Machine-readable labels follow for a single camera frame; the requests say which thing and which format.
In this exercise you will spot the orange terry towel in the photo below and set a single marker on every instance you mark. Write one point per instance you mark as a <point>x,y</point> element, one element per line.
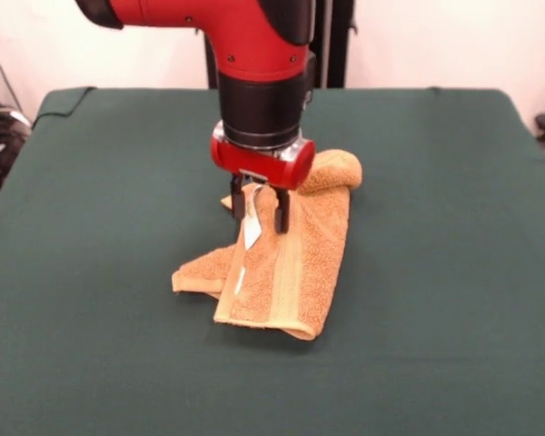
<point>309,263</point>

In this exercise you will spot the dark green table cloth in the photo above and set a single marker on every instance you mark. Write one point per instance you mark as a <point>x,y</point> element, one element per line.
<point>95,272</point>

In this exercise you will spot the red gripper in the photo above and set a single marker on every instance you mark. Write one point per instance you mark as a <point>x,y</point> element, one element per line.
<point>263,165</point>

